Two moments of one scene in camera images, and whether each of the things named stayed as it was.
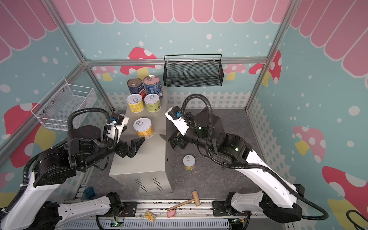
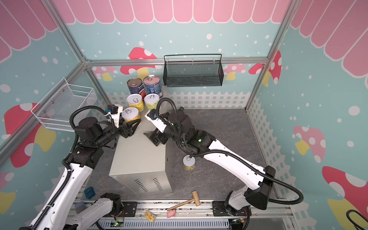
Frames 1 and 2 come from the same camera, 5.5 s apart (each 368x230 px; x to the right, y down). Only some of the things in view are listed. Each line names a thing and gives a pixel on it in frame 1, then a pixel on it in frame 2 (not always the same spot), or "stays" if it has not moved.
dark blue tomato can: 136,86 stays
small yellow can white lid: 135,103 stays
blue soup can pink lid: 152,85 stays
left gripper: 132,148 → 126,132
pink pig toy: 171,213 stays
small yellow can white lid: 143,127 → 130,114
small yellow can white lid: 189,161 stays
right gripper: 177,139 → 156,136
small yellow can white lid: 152,102 stays
